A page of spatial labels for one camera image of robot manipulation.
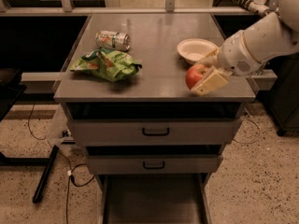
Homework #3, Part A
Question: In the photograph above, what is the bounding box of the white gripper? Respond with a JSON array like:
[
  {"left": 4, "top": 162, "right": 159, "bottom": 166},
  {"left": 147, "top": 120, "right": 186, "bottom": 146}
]
[{"left": 192, "top": 30, "right": 262, "bottom": 96}]

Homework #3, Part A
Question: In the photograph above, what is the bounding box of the red apple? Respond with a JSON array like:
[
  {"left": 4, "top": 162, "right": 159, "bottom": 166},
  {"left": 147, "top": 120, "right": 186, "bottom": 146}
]
[{"left": 185, "top": 64, "right": 208, "bottom": 90}]

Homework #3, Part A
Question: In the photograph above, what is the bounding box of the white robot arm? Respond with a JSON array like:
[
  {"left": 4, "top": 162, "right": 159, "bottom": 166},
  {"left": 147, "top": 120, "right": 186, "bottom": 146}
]
[{"left": 185, "top": 0, "right": 299, "bottom": 96}]

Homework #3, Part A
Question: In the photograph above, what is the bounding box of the top grey drawer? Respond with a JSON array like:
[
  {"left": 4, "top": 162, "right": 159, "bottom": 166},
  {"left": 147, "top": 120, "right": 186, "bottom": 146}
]
[{"left": 67, "top": 119, "right": 241, "bottom": 147}]

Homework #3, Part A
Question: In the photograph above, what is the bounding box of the grey drawer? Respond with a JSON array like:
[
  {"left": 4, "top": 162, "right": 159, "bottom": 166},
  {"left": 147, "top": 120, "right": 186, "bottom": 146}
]
[
  {"left": 67, "top": 119, "right": 241, "bottom": 147},
  {"left": 87, "top": 155, "right": 222, "bottom": 175}
]

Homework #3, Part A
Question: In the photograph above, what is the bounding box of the grey drawer cabinet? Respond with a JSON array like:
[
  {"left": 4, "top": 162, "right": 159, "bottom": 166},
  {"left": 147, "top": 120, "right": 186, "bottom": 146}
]
[{"left": 52, "top": 13, "right": 257, "bottom": 224}]

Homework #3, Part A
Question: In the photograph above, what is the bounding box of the middle grey drawer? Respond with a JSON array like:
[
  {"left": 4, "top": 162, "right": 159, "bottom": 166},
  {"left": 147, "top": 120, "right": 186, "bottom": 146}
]
[{"left": 87, "top": 155, "right": 222, "bottom": 175}]

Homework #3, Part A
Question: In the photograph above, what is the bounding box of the open bottom drawer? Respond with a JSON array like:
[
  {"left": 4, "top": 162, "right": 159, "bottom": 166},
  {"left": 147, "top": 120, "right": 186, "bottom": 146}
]
[{"left": 97, "top": 175, "right": 212, "bottom": 224}]

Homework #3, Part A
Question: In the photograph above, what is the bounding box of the white paper bowl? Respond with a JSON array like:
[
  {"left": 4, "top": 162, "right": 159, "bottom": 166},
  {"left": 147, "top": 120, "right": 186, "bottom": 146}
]
[{"left": 177, "top": 38, "right": 218, "bottom": 65}]

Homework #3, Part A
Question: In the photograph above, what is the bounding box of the crushed soda can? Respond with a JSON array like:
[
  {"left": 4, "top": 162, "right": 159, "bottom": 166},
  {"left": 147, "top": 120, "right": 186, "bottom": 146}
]
[{"left": 95, "top": 31, "right": 131, "bottom": 51}]

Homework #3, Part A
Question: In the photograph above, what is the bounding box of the green chip bag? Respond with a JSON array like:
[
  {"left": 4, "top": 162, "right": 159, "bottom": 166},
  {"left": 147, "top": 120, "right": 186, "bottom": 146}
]
[{"left": 69, "top": 48, "right": 142, "bottom": 82}]

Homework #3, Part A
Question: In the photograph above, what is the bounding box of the black side table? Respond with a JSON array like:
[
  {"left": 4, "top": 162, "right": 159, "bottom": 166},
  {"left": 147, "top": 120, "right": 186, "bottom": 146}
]
[{"left": 0, "top": 68, "right": 26, "bottom": 121}]

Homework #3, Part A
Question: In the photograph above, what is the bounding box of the black table leg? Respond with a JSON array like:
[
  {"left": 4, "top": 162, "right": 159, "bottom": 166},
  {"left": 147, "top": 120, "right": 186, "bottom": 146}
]
[{"left": 32, "top": 145, "right": 59, "bottom": 203}]

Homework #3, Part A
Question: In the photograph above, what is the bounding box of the white ribbed hose fixture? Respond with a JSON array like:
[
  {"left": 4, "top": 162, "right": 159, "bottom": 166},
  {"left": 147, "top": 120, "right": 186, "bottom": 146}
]
[{"left": 232, "top": 0, "right": 269, "bottom": 17}]

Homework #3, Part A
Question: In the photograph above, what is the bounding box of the black top drawer handle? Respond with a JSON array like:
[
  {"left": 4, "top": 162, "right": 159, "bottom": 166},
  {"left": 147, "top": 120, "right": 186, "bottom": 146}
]
[{"left": 142, "top": 128, "right": 170, "bottom": 137}]

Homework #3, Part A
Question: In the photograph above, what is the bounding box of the black drawer handle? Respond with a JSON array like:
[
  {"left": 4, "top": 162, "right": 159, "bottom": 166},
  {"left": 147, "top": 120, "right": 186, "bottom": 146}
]
[
  {"left": 142, "top": 128, "right": 170, "bottom": 137},
  {"left": 143, "top": 161, "right": 165, "bottom": 170}
]

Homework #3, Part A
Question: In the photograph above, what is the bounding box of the black middle drawer handle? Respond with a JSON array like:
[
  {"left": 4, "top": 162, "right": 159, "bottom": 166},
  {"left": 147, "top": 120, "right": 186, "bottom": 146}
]
[{"left": 143, "top": 161, "right": 165, "bottom": 170}]

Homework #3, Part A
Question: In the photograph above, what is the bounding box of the black floor cable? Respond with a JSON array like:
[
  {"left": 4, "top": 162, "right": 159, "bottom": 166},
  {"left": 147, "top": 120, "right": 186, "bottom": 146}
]
[{"left": 27, "top": 102, "right": 95, "bottom": 224}]

